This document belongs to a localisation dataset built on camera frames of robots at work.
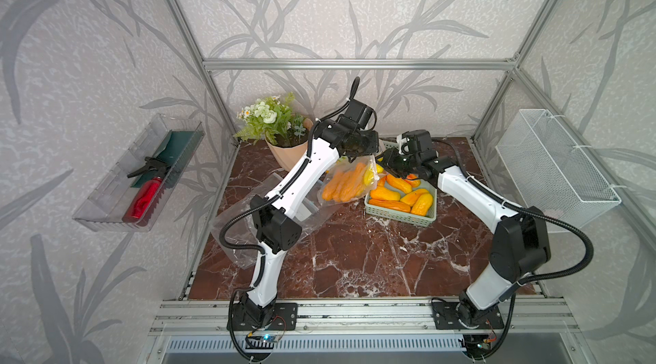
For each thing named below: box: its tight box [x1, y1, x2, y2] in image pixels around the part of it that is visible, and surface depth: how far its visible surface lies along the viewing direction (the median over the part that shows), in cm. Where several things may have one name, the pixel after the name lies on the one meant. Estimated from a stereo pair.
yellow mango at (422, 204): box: [410, 193, 434, 218], surface depth 93 cm
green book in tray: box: [130, 129, 205, 188], surface depth 71 cm
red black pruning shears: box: [121, 156, 170, 225], surface depth 61 cm
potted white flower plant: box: [233, 92, 314, 172], surface depth 90 cm
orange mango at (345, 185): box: [322, 162, 365, 203], surface depth 93 cm
